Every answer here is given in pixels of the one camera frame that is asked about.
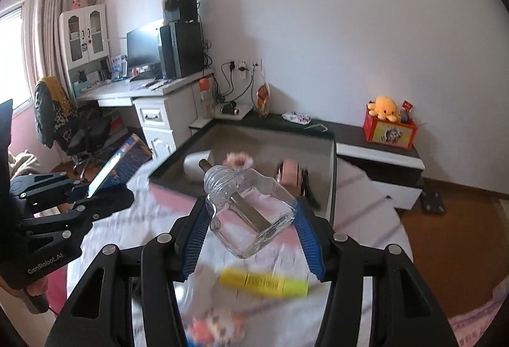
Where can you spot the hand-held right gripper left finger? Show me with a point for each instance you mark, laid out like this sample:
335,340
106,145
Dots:
195,247

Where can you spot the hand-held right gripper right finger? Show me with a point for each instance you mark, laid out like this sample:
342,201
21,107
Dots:
308,239

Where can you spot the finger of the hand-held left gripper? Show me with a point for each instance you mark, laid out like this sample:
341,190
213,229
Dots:
103,206
47,188

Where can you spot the blue rectangular box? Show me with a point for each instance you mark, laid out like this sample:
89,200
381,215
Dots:
123,162

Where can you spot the black hair clip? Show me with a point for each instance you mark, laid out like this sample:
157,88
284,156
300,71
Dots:
311,188

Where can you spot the clear glass bottle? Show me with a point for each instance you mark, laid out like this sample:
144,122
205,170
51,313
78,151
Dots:
254,212

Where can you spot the yellow highlighter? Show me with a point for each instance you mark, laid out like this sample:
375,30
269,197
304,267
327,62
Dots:
264,283

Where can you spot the rose gold cylinder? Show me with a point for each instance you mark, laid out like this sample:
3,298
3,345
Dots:
290,176

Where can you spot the small white pink block figure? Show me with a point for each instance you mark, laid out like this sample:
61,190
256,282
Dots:
212,329

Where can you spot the pink box with dark rim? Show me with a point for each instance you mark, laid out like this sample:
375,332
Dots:
258,146

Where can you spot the white striped quilt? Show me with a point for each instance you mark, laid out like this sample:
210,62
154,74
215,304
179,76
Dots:
135,227

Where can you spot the black office chair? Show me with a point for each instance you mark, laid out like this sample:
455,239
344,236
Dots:
85,132

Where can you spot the dark jacket with yellow lining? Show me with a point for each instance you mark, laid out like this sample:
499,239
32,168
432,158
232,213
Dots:
49,112

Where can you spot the black white low cabinet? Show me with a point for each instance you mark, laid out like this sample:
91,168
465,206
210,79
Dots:
377,168

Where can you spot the white desk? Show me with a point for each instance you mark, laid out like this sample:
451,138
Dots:
159,120

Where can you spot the patterned white packet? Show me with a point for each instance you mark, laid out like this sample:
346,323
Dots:
296,118

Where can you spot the white low side table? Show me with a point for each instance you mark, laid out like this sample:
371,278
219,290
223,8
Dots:
214,120

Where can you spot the scattered papers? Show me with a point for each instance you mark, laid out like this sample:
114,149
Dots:
149,84

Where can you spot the black floor scale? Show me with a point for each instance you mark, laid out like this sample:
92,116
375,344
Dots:
434,203

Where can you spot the red toy box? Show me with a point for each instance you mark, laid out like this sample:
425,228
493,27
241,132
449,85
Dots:
389,134

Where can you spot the window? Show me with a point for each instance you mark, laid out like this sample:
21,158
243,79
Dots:
12,52

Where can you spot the blue white carton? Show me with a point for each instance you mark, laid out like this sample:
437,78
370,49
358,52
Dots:
118,66

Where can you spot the small black cylinder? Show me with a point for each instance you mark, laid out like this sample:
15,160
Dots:
229,109

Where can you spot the orange snack packet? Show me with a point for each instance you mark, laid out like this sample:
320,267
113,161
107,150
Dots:
263,100

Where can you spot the orange cap water bottle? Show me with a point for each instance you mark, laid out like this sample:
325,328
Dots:
206,98

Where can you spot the white glass-door cabinet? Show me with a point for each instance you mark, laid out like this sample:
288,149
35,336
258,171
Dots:
85,41

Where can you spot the orange plush octopus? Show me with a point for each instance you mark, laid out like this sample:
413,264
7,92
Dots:
383,107

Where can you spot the red card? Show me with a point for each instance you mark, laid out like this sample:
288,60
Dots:
407,110

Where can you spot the beige curtain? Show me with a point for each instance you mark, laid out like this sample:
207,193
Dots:
51,25

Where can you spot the black computer monitor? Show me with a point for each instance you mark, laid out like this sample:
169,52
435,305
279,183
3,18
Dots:
144,47

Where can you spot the black computer tower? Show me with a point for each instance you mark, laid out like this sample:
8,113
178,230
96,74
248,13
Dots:
183,49

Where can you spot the small pink doll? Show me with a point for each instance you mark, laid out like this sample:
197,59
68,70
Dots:
78,2

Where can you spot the pink quilt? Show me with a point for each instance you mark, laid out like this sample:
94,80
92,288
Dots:
481,327

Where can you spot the black cardboard box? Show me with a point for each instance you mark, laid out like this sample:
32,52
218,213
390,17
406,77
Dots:
179,8

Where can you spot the clear phone bumper frame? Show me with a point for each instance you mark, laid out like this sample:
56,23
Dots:
318,127

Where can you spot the white wall socket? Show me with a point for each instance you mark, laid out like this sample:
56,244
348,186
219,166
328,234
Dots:
257,62
228,65
242,65

